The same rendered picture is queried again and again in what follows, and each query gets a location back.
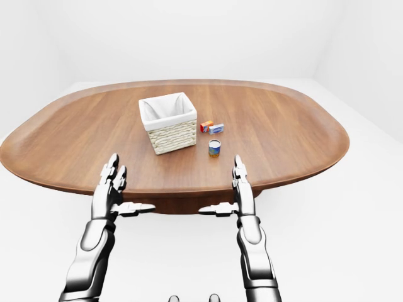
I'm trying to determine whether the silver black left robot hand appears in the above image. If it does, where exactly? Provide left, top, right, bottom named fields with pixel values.
left=91, top=153, right=156, bottom=221

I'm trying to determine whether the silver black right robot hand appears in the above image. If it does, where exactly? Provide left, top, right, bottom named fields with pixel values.
left=198, top=154, right=256, bottom=218

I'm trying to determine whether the small soup tin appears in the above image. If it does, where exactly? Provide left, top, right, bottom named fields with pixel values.
left=208, top=139, right=222, bottom=159

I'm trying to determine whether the white lined woven basket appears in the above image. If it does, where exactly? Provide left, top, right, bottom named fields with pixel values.
left=138, top=91, right=198, bottom=155

